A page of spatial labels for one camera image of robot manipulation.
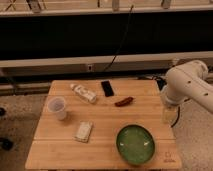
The white plastic bottle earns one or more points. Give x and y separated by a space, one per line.
84 93

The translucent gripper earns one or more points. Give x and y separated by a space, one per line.
169 115

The black rectangular block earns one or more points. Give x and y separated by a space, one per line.
107 88

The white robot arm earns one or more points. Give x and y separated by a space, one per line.
186 80

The brown sausage-shaped object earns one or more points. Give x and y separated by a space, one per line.
124 102

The white sponge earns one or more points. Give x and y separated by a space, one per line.
83 132

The wooden folding table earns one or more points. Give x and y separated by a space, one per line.
54 145

